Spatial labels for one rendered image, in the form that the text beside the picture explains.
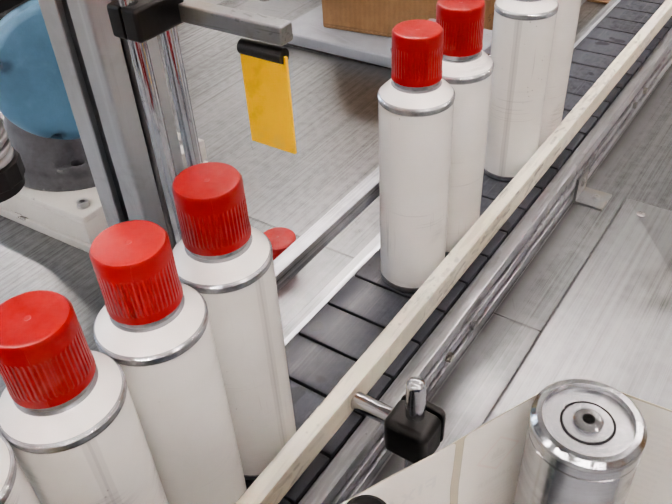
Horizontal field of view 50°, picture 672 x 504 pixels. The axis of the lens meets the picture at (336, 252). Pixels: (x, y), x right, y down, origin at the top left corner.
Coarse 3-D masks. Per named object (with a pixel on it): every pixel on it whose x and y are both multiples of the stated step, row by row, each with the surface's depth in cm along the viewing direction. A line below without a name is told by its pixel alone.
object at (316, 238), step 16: (368, 176) 56; (352, 192) 54; (368, 192) 54; (336, 208) 53; (352, 208) 53; (320, 224) 51; (336, 224) 52; (304, 240) 50; (320, 240) 50; (288, 256) 49; (304, 256) 49; (288, 272) 48
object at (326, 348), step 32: (640, 0) 101; (608, 32) 94; (576, 64) 87; (608, 64) 86; (640, 64) 86; (576, 96) 81; (608, 96) 80; (512, 224) 63; (480, 256) 60; (352, 288) 58; (384, 288) 58; (320, 320) 55; (352, 320) 55; (384, 320) 55; (288, 352) 53; (320, 352) 53; (352, 352) 53; (320, 384) 50; (384, 384) 50; (352, 416) 48
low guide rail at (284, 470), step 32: (640, 32) 85; (576, 128) 71; (544, 160) 65; (512, 192) 61; (480, 224) 58; (448, 256) 55; (448, 288) 54; (416, 320) 51; (384, 352) 48; (352, 384) 46; (320, 416) 44; (288, 448) 42; (320, 448) 44; (256, 480) 41; (288, 480) 42
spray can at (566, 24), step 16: (560, 0) 62; (576, 0) 63; (560, 16) 63; (576, 16) 64; (560, 32) 64; (560, 48) 65; (560, 64) 66; (560, 80) 67; (560, 96) 68; (544, 112) 69; (560, 112) 70; (544, 128) 70
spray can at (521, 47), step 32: (512, 0) 59; (544, 0) 59; (512, 32) 60; (544, 32) 60; (512, 64) 61; (544, 64) 62; (512, 96) 63; (544, 96) 64; (512, 128) 65; (512, 160) 67
